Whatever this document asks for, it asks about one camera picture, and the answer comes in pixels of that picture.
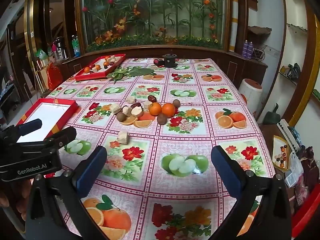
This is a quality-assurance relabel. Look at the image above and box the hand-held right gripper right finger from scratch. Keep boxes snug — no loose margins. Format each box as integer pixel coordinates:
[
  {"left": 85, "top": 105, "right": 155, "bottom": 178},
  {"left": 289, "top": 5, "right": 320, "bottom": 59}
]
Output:
[{"left": 211, "top": 145, "right": 293, "bottom": 240}]

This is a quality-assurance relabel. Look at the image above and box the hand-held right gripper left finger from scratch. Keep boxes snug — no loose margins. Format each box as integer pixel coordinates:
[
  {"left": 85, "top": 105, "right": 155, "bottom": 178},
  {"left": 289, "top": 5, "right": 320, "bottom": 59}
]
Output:
[{"left": 25, "top": 145, "right": 118, "bottom": 240}]

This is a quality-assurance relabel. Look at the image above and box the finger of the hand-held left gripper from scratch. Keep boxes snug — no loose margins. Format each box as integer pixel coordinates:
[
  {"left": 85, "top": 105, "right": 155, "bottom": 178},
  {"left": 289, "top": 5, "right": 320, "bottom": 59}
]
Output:
[
  {"left": 41, "top": 126, "right": 77, "bottom": 153},
  {"left": 15, "top": 119, "right": 43, "bottom": 137}
]

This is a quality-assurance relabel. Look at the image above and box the red tray with white inside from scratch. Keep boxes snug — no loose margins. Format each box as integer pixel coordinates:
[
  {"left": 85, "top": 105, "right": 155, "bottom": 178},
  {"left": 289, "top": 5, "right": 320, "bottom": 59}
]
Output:
[{"left": 16, "top": 98, "right": 79, "bottom": 143}]

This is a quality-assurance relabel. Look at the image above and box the person's left hand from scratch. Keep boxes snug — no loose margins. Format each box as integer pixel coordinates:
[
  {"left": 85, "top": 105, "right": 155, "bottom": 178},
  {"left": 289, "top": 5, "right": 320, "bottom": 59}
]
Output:
[{"left": 0, "top": 179, "right": 34, "bottom": 222}]

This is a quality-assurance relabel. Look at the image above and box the red plastic bag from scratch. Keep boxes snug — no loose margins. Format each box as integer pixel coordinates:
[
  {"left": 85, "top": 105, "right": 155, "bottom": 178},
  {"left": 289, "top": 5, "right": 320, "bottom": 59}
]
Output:
[{"left": 46, "top": 64, "right": 63, "bottom": 91}]

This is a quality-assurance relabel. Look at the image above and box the yellow fruit printed box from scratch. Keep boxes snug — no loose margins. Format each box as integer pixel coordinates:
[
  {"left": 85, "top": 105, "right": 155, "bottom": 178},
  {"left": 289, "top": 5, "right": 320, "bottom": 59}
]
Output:
[{"left": 272, "top": 135, "right": 292, "bottom": 172}]

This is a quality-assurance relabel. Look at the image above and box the fruit and flower printed tablecloth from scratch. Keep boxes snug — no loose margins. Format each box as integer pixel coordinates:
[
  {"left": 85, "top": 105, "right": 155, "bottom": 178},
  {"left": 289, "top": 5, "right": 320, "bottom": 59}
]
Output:
[{"left": 40, "top": 57, "right": 275, "bottom": 240}]

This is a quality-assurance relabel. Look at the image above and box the clear plastic bag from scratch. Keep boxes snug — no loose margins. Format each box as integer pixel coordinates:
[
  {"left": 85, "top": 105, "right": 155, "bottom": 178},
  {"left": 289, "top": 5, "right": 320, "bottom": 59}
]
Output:
[{"left": 285, "top": 151, "right": 304, "bottom": 188}]

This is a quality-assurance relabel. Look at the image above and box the green plastic bag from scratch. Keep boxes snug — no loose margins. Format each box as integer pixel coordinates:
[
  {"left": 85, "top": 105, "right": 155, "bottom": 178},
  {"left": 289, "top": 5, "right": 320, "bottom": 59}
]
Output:
[{"left": 34, "top": 49, "right": 48, "bottom": 60}]

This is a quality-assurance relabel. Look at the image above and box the red tray holding assorted food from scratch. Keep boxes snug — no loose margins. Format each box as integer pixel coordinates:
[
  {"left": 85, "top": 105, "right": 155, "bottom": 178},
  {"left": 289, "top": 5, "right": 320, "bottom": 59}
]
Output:
[{"left": 75, "top": 53, "right": 127, "bottom": 82}]

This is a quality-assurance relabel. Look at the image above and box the dark green plastic object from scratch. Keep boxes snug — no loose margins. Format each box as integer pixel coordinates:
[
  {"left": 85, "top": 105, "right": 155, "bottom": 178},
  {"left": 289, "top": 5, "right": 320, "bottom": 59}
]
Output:
[{"left": 264, "top": 103, "right": 282, "bottom": 125}]

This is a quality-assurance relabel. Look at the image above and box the white power strip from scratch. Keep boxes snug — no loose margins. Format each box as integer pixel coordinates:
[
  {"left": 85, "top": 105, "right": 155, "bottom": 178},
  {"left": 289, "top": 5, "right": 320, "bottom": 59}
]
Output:
[{"left": 277, "top": 119, "right": 300, "bottom": 153}]

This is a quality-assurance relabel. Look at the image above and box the black thermos jug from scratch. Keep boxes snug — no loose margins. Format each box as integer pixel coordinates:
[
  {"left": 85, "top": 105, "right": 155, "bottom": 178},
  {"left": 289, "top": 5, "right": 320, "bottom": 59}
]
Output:
[{"left": 55, "top": 37, "right": 67, "bottom": 59}]

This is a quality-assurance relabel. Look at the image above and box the white drum stool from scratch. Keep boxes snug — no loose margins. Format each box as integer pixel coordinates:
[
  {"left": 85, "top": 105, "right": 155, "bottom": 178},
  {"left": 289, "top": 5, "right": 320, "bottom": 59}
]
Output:
[{"left": 238, "top": 78, "right": 263, "bottom": 112}]

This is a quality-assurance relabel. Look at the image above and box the green leafy vegetable bunch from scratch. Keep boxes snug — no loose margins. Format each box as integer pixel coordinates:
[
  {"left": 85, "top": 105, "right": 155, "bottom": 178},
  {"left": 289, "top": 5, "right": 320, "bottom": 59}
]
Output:
[{"left": 106, "top": 67, "right": 130, "bottom": 84}]

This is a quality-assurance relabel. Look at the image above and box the dark maroon bag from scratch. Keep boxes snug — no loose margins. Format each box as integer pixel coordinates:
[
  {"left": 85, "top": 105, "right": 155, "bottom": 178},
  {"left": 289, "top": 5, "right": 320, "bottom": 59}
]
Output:
[{"left": 300, "top": 146, "right": 319, "bottom": 188}]

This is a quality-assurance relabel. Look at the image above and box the green label water bottle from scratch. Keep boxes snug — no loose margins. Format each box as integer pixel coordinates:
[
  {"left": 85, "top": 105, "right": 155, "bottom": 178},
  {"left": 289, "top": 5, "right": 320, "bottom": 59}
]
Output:
[{"left": 72, "top": 35, "right": 81, "bottom": 58}]

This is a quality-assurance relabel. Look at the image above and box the large green leaf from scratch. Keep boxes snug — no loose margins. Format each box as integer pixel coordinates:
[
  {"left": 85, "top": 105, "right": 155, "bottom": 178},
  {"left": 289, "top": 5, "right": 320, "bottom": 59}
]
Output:
[{"left": 126, "top": 66, "right": 157, "bottom": 77}]

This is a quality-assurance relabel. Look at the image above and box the white and yellow rolled mat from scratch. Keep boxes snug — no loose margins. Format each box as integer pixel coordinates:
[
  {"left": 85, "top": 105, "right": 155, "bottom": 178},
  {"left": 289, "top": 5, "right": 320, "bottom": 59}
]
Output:
[{"left": 230, "top": 0, "right": 239, "bottom": 53}]

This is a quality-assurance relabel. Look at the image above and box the glass case with artificial flowers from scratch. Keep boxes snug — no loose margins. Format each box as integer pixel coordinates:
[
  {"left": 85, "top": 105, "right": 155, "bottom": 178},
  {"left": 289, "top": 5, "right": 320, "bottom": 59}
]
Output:
[{"left": 75, "top": 0, "right": 232, "bottom": 53}]

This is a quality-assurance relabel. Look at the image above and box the wire basket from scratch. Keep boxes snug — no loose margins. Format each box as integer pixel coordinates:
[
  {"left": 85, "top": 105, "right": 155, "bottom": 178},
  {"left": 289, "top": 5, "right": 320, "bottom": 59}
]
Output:
[{"left": 252, "top": 45, "right": 267, "bottom": 61}]

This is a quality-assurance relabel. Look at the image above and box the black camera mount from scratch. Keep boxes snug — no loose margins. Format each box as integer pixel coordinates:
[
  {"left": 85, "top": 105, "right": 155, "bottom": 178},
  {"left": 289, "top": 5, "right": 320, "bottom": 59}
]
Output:
[{"left": 162, "top": 53, "right": 178, "bottom": 68}]

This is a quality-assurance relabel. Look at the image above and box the wooden wall shelf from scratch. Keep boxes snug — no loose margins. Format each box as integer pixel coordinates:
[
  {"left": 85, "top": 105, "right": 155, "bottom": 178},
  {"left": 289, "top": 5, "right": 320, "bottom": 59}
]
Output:
[{"left": 247, "top": 25, "right": 272, "bottom": 35}]

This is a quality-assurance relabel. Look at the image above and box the wall shoe rack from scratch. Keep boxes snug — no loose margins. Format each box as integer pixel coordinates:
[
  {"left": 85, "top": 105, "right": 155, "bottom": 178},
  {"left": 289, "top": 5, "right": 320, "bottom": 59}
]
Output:
[{"left": 278, "top": 22, "right": 308, "bottom": 85}]

